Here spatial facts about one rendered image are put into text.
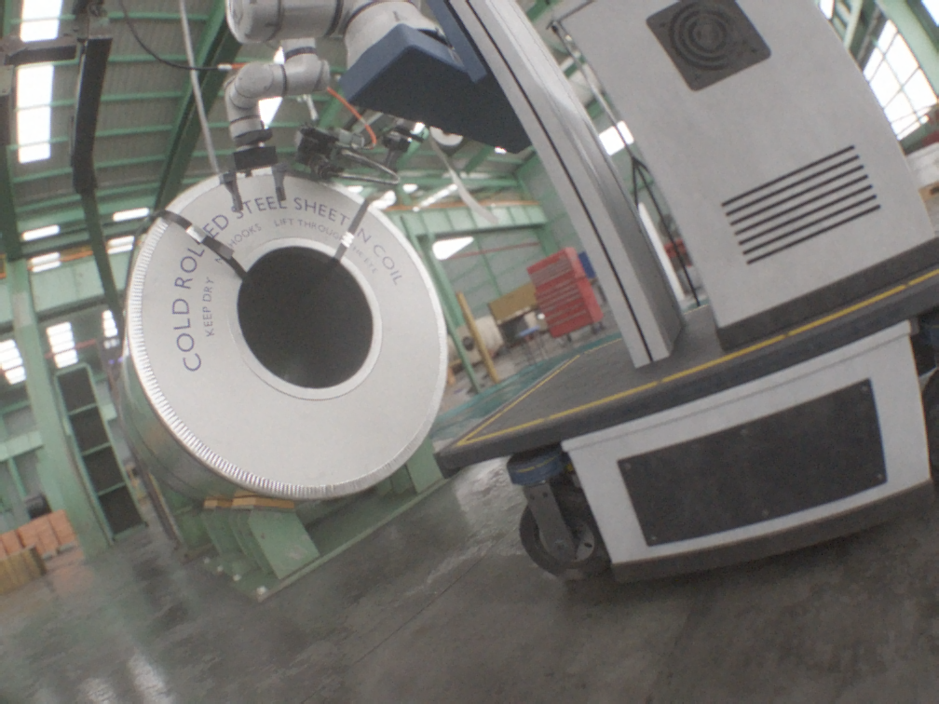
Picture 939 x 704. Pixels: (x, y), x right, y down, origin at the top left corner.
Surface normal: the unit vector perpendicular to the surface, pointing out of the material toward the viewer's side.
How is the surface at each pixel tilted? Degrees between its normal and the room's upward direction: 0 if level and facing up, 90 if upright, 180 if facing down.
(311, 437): 90
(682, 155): 90
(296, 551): 90
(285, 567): 90
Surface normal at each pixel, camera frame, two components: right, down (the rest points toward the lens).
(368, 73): -0.51, 0.22
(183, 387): 0.67, -0.29
